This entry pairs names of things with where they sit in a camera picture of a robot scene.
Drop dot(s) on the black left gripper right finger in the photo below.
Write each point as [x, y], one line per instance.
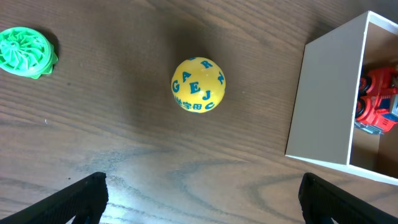
[323, 202]

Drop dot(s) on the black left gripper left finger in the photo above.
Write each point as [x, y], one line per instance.
[82, 202]

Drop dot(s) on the red toy truck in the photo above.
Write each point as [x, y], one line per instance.
[376, 108]

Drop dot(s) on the white cardboard box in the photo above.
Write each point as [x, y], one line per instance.
[322, 130]

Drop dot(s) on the yellow letter ball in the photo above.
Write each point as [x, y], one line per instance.
[198, 85]

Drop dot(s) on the green plastic wheel toy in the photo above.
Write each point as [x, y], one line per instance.
[26, 52]

